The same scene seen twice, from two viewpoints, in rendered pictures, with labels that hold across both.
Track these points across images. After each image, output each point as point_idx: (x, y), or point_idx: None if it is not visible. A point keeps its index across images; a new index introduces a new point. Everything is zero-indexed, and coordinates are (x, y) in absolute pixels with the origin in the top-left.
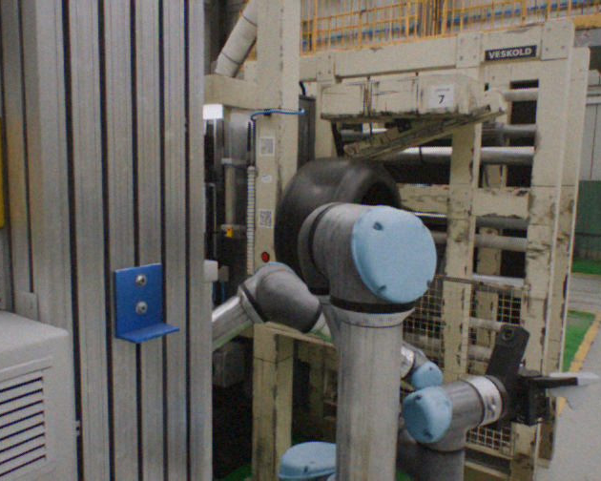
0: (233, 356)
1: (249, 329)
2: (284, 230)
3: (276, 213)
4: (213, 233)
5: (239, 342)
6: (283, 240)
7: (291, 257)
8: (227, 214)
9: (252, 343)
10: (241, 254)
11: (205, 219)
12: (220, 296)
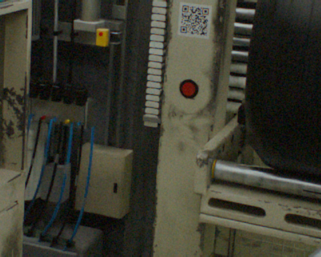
0: (91, 253)
1: (118, 205)
2: (283, 57)
3: (253, 22)
4: (46, 33)
5: (83, 223)
6: (279, 75)
7: (292, 104)
8: (87, 1)
9: (111, 224)
10: (95, 70)
11: (38, 7)
12: (65, 148)
